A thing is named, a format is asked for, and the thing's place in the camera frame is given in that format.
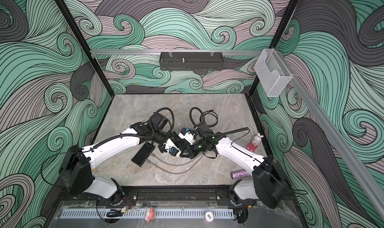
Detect small black ribbed switch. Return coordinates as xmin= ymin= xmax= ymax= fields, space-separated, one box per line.
xmin=131 ymin=142 xmax=155 ymax=167

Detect round white pink object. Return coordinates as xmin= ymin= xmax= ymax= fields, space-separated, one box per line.
xmin=204 ymin=212 xmax=214 ymax=223

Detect glittery purple microphone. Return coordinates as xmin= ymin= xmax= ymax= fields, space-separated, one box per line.
xmin=231 ymin=170 xmax=252 ymax=180

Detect black perforated wall tray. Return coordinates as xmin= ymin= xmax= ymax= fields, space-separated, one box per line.
xmin=159 ymin=52 xmax=224 ymax=72

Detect pink toy on duct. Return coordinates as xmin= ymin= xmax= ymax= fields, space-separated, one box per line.
xmin=145 ymin=207 xmax=155 ymax=224

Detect pink bunny figurine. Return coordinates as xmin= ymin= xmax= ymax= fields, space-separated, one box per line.
xmin=246 ymin=133 xmax=264 ymax=153

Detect clear acrylic wall box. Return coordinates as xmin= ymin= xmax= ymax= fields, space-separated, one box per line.
xmin=254 ymin=48 xmax=292 ymax=97

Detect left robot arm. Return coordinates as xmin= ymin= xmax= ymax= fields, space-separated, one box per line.
xmin=59 ymin=107 xmax=174 ymax=199

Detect coiled black cable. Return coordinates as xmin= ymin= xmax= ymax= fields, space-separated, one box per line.
xmin=199 ymin=109 xmax=219 ymax=128

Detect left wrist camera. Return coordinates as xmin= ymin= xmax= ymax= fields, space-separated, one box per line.
xmin=166 ymin=139 xmax=181 ymax=157

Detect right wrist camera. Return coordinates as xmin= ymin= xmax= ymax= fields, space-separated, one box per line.
xmin=179 ymin=128 xmax=196 ymax=145

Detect grey ethernet cable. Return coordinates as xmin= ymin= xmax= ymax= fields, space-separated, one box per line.
xmin=146 ymin=154 xmax=205 ymax=175
xmin=149 ymin=152 xmax=205 ymax=167

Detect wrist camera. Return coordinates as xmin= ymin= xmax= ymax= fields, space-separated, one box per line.
xmin=166 ymin=139 xmax=181 ymax=157
xmin=179 ymin=128 xmax=196 ymax=145

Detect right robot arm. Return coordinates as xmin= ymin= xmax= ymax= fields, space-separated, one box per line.
xmin=178 ymin=112 xmax=291 ymax=209

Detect white slotted cable duct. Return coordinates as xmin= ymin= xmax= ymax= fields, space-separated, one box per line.
xmin=59 ymin=208 xmax=235 ymax=220

